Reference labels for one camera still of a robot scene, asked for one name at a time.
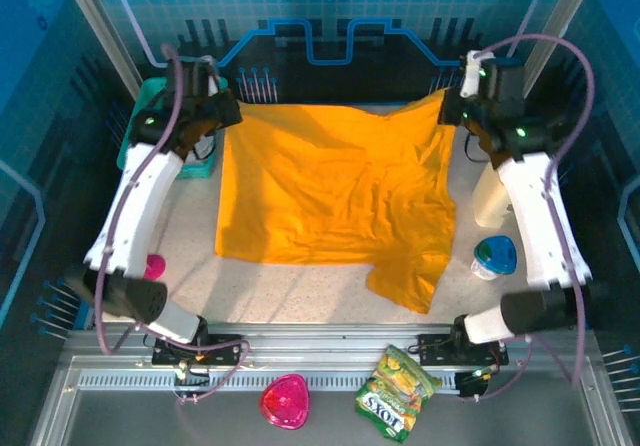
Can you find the orange t-shirt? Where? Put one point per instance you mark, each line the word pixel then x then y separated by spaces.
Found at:
pixel 330 191

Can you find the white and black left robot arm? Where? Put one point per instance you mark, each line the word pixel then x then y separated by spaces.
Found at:
pixel 135 206

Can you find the teal plastic basket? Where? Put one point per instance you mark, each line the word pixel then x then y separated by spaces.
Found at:
pixel 200 168

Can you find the white knife block salmon top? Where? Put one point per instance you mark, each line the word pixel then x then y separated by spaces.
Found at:
pixel 492 201

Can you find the blue-lidded white container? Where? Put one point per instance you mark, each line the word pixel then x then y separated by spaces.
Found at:
pixel 492 258

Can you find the pink plastic cup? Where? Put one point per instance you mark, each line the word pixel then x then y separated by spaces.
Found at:
pixel 155 266

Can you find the pink heart-shaped dish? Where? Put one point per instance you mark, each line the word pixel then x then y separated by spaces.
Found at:
pixel 285 401

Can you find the green snack bag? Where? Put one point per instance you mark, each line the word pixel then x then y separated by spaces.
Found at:
pixel 395 396

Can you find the aluminium frame post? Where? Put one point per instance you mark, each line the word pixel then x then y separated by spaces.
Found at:
pixel 95 26
pixel 550 31

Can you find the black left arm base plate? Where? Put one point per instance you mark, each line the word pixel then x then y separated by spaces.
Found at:
pixel 220 343

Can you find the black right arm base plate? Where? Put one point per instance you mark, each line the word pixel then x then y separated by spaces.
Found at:
pixel 435 346

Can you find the aluminium rail frame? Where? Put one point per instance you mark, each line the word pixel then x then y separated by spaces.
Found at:
pixel 325 341

